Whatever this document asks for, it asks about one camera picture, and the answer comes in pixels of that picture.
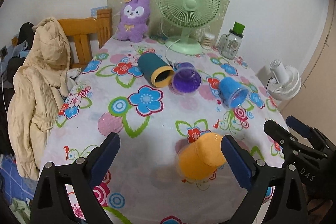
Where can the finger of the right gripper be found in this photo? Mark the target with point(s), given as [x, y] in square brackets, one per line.
[315, 137]
[289, 144]

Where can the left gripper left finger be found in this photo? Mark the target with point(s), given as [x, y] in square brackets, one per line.
[51, 203]

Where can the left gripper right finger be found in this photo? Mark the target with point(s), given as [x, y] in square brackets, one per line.
[288, 203]

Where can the orange plastic cup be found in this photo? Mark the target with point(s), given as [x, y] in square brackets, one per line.
[200, 159]

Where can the blue plastic cup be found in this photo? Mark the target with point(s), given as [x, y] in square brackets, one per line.
[232, 93]

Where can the purple plastic cup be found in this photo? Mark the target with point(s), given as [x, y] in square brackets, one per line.
[186, 79]

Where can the teal cup with yellow rim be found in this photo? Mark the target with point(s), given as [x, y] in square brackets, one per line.
[157, 72]

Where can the white clip fan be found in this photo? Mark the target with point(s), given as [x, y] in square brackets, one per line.
[286, 81]

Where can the blue checkered bedding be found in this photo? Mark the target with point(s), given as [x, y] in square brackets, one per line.
[15, 190]

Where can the glass jar with green lid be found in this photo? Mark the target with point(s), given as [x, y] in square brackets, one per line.
[229, 44]

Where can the floral tablecloth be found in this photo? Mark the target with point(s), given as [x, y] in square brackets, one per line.
[142, 184]

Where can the beige puffer jacket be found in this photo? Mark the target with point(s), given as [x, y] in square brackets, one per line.
[39, 88]

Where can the cotton swab container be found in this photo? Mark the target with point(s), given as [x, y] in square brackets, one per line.
[208, 40]

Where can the green desk fan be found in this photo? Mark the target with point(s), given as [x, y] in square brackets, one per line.
[188, 15]

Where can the wooden chair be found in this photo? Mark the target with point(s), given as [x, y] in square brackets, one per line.
[84, 35]

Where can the purple plush bunny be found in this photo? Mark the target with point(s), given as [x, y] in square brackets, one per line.
[134, 17]

